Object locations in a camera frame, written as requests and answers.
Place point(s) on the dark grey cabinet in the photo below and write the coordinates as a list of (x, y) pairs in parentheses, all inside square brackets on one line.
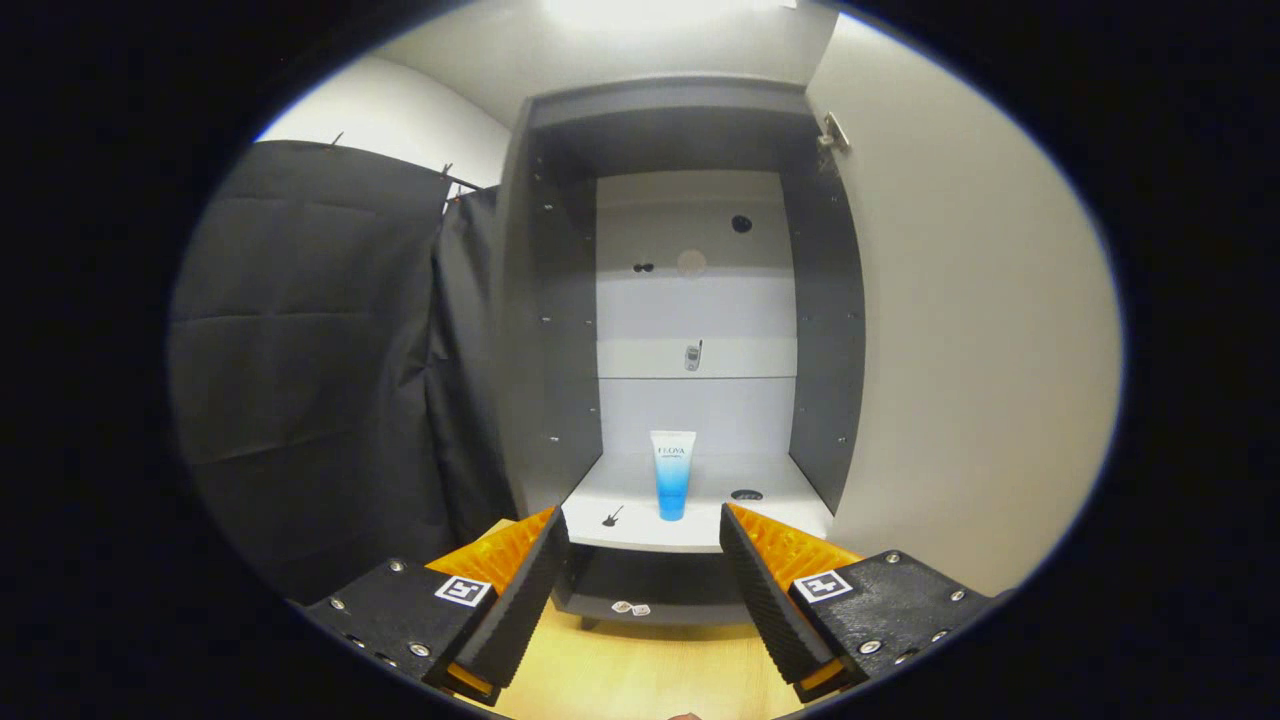
[(560, 350)]

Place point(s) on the black backdrop cloth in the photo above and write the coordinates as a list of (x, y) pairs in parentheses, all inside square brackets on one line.
[(320, 380)]

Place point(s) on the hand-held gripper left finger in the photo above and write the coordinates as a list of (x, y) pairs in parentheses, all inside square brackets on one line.
[(525, 610)]

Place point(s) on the metal door hinge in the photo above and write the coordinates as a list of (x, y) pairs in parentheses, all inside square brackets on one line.
[(836, 130)]

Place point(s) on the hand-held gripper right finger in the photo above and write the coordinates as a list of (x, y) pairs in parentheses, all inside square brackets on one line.
[(765, 600)]

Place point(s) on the large ceiling light panel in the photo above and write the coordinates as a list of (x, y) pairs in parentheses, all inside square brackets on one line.
[(660, 10)]

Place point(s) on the blue and white tube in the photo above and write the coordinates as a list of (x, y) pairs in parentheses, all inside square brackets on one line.
[(673, 480)]

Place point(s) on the white cabinet shelf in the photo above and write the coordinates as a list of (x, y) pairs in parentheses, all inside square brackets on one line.
[(640, 535)]

